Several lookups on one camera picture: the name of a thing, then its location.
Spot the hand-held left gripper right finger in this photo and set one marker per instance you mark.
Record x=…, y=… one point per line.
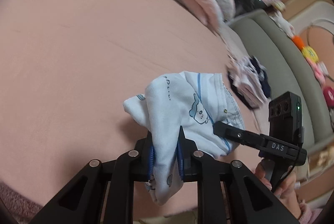
x=180, y=158

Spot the yellow sponge plush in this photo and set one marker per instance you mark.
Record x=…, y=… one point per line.
x=310, y=54

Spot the person's right forearm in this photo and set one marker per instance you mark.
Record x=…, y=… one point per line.
x=309, y=215

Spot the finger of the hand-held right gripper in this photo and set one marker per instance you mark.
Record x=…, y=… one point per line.
x=234, y=135

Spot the orange carrot plush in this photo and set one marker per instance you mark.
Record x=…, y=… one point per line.
x=298, y=41

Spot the grey-green padded headboard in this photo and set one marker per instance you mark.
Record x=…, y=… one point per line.
x=281, y=57

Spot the beige monkey plush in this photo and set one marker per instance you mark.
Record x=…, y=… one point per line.
x=278, y=5

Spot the person's right hand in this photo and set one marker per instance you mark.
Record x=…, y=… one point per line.
x=288, y=187

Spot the pink and white cat plush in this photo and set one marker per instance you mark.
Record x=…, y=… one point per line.
x=320, y=72

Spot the pink bed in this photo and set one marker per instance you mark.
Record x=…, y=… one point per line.
x=78, y=44

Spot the light blue printed pajama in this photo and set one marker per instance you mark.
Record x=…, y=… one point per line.
x=177, y=104

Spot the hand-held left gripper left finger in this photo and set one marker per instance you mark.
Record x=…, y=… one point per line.
x=150, y=161

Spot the white rabbit plush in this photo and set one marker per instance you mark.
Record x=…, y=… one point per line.
x=283, y=24

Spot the magenta round plush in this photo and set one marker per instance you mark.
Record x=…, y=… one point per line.
x=329, y=94

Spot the beige rabbit plush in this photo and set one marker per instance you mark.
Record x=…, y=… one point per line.
x=326, y=157

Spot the stack of folded clothes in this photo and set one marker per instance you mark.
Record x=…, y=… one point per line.
x=250, y=80

